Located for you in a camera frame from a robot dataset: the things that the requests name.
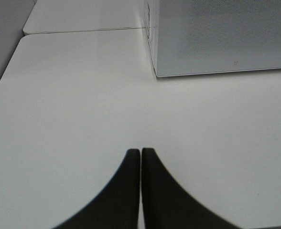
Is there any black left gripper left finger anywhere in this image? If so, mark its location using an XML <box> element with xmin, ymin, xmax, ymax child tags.
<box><xmin>57</xmin><ymin>149</ymin><xmax>140</xmax><ymax>229</ymax></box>

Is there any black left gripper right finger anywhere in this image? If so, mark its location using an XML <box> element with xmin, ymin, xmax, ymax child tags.
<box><xmin>141</xmin><ymin>148</ymin><xmax>229</xmax><ymax>229</ymax></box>

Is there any white microwave door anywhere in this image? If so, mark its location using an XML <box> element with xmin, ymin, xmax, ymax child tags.
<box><xmin>146</xmin><ymin>0</ymin><xmax>281</xmax><ymax>77</ymax></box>

